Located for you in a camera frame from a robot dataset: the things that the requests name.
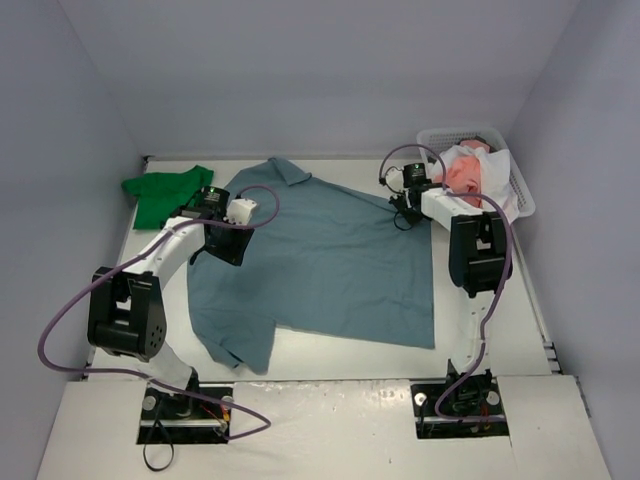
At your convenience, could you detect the grey-blue t shirt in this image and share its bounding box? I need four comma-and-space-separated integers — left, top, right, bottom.
187, 158, 435, 374

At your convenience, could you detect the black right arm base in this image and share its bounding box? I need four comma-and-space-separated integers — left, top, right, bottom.
410, 373, 509, 440

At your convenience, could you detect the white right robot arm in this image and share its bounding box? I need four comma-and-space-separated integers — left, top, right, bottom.
379, 163, 513, 412

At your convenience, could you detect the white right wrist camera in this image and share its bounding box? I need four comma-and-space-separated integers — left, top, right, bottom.
379, 166, 404, 191

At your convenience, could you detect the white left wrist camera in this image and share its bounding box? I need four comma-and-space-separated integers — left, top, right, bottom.
224, 198, 259, 226

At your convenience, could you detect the white laundry basket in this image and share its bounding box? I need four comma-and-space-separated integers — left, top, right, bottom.
416, 125, 536, 218

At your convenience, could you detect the black loop cable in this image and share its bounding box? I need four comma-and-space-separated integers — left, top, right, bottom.
141, 419, 176, 472

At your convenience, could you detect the green t shirt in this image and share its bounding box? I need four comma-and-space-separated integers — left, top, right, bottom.
121, 165, 214, 230

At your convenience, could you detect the white t shirt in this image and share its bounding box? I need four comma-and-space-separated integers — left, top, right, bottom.
439, 144, 521, 224

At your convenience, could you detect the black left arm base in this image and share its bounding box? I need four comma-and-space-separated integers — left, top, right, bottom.
136, 386, 232, 445

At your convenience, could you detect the pink t shirt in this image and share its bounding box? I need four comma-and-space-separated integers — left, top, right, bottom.
432, 138, 521, 211

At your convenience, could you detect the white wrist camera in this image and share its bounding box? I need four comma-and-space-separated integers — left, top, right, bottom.
224, 198, 259, 226
379, 166, 404, 191

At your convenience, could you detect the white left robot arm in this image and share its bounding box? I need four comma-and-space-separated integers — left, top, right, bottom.
87, 187, 259, 420

